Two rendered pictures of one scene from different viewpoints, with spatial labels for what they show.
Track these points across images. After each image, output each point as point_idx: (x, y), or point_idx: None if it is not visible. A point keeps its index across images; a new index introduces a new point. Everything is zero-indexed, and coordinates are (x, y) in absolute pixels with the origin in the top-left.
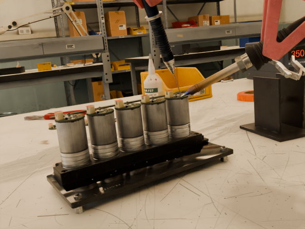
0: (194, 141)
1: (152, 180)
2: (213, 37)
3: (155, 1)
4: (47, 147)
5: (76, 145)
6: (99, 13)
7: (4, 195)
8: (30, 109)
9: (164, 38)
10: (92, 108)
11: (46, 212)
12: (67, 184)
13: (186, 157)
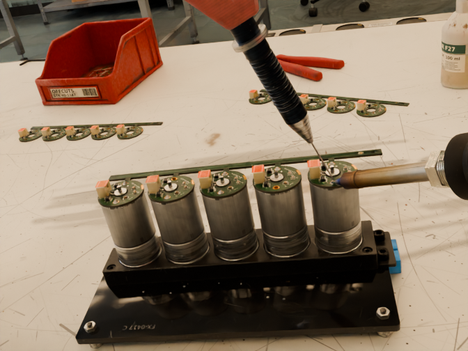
0: (356, 264)
1: (205, 338)
2: None
3: (235, 19)
4: (203, 155)
5: (123, 239)
6: None
7: (74, 256)
8: None
9: (272, 86)
10: (152, 186)
11: (72, 321)
12: (112, 287)
13: (301, 306)
